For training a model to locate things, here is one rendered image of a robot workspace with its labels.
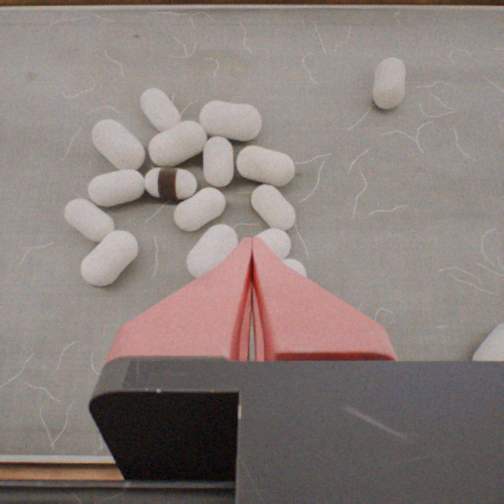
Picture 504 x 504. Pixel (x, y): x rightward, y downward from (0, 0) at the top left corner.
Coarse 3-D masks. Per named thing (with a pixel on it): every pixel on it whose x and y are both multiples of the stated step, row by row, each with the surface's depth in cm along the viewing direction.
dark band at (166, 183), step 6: (162, 168) 20; (168, 168) 20; (174, 168) 20; (162, 174) 20; (168, 174) 20; (174, 174) 20; (162, 180) 20; (168, 180) 20; (174, 180) 20; (162, 186) 20; (168, 186) 20; (174, 186) 20; (162, 192) 20; (168, 192) 20; (174, 192) 20; (168, 198) 21; (174, 198) 21
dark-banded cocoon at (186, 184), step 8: (160, 168) 20; (152, 176) 20; (176, 176) 20; (184, 176) 20; (192, 176) 20; (152, 184) 20; (176, 184) 20; (184, 184) 20; (192, 184) 20; (152, 192) 20; (176, 192) 20; (184, 192) 20; (192, 192) 21
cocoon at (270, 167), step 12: (240, 156) 20; (252, 156) 20; (264, 156) 20; (276, 156) 20; (288, 156) 20; (240, 168) 20; (252, 168) 20; (264, 168) 20; (276, 168) 20; (288, 168) 20; (264, 180) 21; (276, 180) 20; (288, 180) 20
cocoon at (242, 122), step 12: (204, 108) 21; (216, 108) 21; (228, 108) 21; (240, 108) 21; (252, 108) 21; (204, 120) 21; (216, 120) 21; (228, 120) 21; (240, 120) 20; (252, 120) 21; (216, 132) 21; (228, 132) 21; (240, 132) 21; (252, 132) 21
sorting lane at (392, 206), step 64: (0, 64) 24; (64, 64) 24; (128, 64) 24; (192, 64) 24; (256, 64) 24; (320, 64) 24; (448, 64) 24; (0, 128) 23; (64, 128) 23; (128, 128) 23; (320, 128) 23; (384, 128) 23; (448, 128) 23; (0, 192) 22; (64, 192) 22; (320, 192) 22; (384, 192) 22; (448, 192) 22; (0, 256) 21; (64, 256) 21; (320, 256) 20; (384, 256) 20; (448, 256) 20; (0, 320) 20; (64, 320) 20; (128, 320) 20; (384, 320) 20; (448, 320) 20; (0, 384) 19; (64, 384) 19; (0, 448) 18; (64, 448) 18
